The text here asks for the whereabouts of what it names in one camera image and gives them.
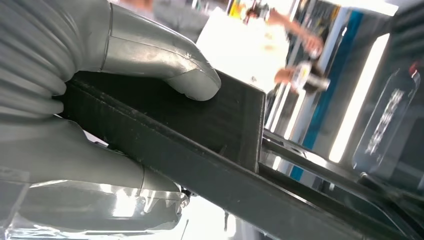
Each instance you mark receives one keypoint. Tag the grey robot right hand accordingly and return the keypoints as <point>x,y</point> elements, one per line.
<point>149,49</point>

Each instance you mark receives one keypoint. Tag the person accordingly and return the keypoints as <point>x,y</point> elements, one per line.
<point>242,49</point>

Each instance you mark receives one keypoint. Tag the bottle with white label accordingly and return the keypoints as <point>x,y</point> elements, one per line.
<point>309,79</point>

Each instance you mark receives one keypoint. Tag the white light strip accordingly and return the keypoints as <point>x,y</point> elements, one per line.
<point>361,99</point>

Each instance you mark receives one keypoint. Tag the clear acrylic sign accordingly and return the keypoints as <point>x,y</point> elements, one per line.
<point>387,119</point>

